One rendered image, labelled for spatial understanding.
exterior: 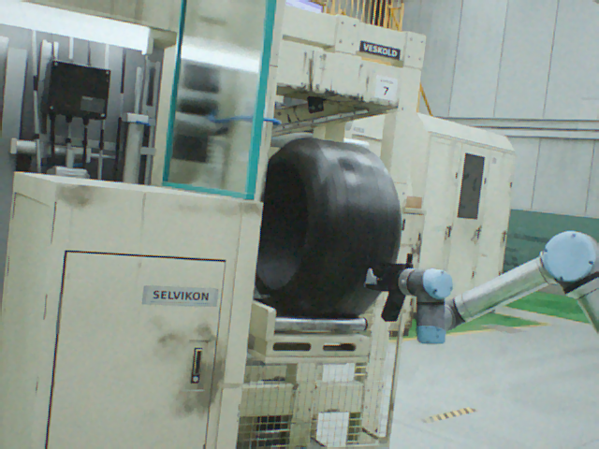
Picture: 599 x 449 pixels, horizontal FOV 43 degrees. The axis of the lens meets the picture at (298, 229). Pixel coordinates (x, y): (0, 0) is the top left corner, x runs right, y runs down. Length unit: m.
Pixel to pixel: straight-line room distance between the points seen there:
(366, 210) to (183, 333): 0.91
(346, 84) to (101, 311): 1.54
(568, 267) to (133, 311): 1.00
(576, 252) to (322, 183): 0.75
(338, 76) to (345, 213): 0.67
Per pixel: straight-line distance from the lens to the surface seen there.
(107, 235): 1.42
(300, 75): 2.64
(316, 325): 2.34
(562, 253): 1.89
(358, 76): 2.76
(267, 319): 2.22
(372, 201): 2.26
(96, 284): 1.42
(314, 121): 2.81
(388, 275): 2.15
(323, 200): 2.20
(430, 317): 2.01
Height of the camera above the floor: 1.30
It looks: 3 degrees down
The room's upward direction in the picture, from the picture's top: 7 degrees clockwise
